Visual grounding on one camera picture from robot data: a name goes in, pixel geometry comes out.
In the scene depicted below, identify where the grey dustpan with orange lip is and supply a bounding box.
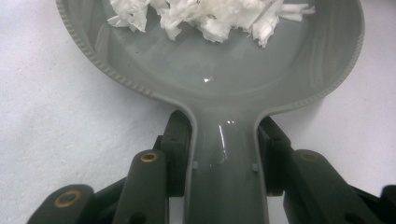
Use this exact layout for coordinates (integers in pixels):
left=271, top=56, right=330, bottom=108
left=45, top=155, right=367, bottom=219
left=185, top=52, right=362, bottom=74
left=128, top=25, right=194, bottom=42
left=55, top=0, right=366, bottom=224

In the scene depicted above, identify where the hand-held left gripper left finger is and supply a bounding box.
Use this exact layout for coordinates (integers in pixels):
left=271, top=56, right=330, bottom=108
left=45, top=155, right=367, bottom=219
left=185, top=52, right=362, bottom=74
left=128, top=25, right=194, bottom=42
left=153, top=110, right=194, bottom=199

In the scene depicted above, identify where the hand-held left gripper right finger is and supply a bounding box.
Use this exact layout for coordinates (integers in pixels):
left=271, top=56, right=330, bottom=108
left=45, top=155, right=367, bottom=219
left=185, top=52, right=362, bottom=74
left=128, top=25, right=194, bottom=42
left=256, top=115, right=293, bottom=197

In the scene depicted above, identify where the pile of white paper scraps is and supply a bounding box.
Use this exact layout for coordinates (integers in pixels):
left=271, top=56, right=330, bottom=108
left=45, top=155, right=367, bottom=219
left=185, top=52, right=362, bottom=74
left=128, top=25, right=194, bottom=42
left=106, top=0, right=316, bottom=49

